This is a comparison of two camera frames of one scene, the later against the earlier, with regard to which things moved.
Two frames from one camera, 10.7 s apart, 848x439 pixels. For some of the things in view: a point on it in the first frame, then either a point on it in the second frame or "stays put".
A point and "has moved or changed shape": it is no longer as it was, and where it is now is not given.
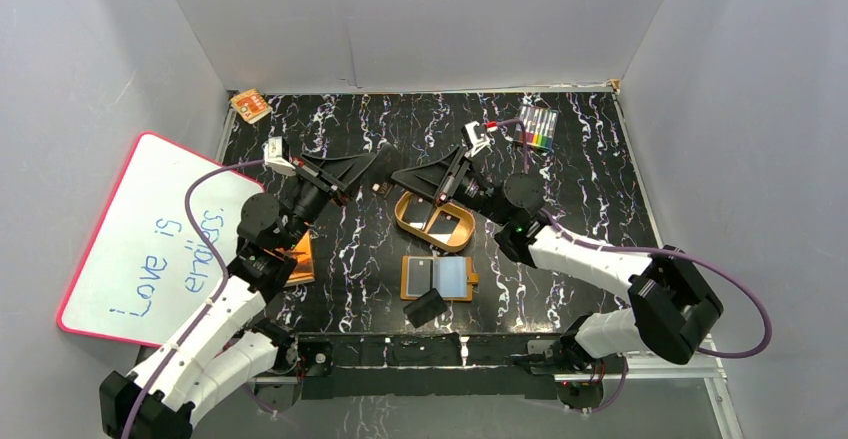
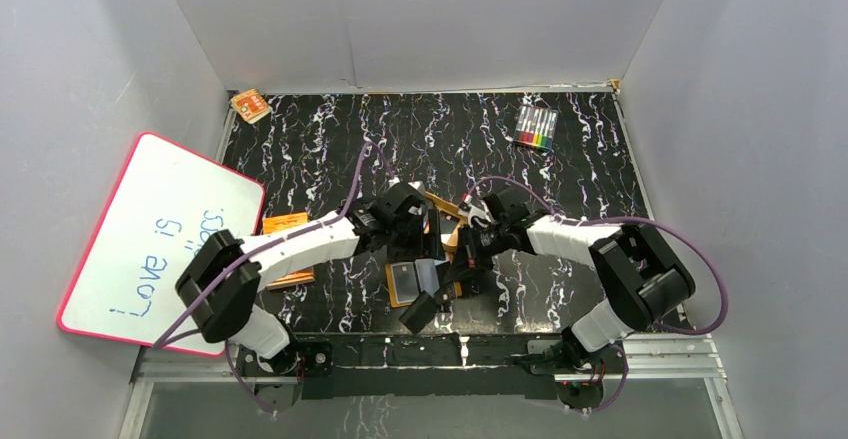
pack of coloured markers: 540,126 stays put
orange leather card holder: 451,276 has moved or changed shape
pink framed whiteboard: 145,270 stays put
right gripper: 439,180 to 469,256
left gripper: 325,179 to 420,258
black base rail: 488,365 stays put
